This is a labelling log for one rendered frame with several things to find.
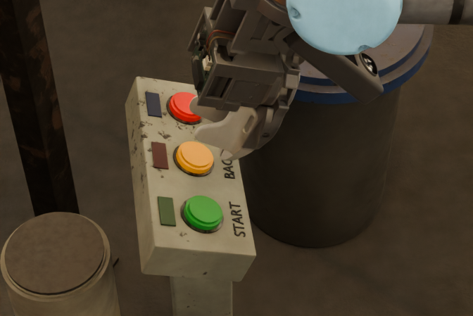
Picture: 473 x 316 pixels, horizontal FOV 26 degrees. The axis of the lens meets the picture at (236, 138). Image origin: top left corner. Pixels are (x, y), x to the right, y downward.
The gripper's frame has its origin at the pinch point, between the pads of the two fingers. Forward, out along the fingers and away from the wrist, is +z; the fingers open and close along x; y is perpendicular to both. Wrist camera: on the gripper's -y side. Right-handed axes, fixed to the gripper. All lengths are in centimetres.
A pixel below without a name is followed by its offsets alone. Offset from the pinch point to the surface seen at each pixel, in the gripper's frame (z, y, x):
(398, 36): 15, -38, -40
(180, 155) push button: 9.5, 1.5, -7.1
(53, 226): 23.3, 12.1, -6.8
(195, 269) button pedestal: 13.6, 0.2, 4.7
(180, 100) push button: 9.3, 0.5, -15.1
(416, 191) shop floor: 52, -62, -44
